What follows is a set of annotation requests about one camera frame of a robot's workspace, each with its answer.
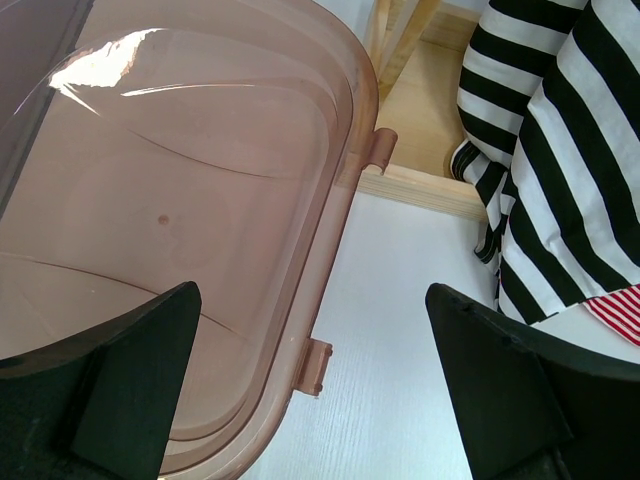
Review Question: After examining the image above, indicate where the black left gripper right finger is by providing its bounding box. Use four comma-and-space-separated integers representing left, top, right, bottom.
425, 283, 639, 479

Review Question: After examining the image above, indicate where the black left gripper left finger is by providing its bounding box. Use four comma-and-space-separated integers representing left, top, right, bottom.
1, 282, 202, 479

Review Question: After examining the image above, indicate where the red white striped tank top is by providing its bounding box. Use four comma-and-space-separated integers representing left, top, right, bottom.
493, 269, 640, 347

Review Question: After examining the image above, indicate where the black white striped tank top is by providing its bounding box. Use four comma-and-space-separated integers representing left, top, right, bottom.
450, 1, 639, 309

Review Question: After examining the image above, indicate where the pink translucent plastic basket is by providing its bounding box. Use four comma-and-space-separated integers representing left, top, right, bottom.
1, 1, 396, 479

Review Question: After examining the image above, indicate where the wooden clothes rack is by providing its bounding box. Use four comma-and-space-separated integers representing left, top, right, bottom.
359, 1, 486, 221

